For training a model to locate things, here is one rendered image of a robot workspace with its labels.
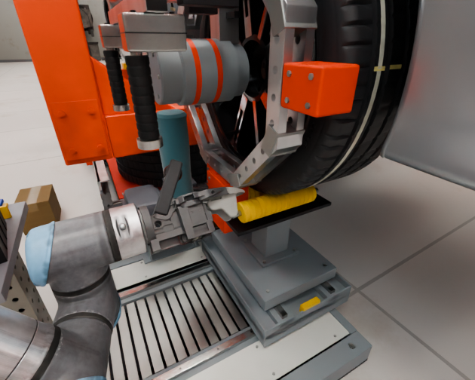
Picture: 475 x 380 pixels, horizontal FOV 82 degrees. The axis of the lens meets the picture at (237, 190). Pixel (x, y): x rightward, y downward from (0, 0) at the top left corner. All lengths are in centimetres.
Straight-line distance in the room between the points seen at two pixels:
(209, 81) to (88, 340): 52
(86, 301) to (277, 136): 42
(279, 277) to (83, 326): 64
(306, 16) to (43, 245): 52
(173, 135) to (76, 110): 41
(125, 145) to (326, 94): 86
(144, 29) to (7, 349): 43
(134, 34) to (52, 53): 64
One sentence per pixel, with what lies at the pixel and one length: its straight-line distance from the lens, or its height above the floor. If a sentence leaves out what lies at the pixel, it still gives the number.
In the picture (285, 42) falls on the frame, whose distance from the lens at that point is 49.
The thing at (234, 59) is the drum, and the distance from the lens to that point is 67.
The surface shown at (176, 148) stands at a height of 65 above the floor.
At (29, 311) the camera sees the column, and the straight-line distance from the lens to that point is 110.
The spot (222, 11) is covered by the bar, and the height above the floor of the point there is 97.
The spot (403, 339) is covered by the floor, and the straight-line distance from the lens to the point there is 123.
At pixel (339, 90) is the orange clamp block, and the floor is 85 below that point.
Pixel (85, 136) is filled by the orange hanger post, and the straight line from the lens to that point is 112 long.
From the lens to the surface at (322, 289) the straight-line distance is 104.
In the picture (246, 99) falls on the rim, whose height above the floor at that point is 77.
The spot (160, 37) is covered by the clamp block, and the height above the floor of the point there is 92.
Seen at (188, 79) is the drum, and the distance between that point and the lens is 63.
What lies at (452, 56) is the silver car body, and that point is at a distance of 46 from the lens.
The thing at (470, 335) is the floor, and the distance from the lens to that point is 137.
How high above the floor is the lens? 91
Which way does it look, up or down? 28 degrees down
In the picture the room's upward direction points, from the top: straight up
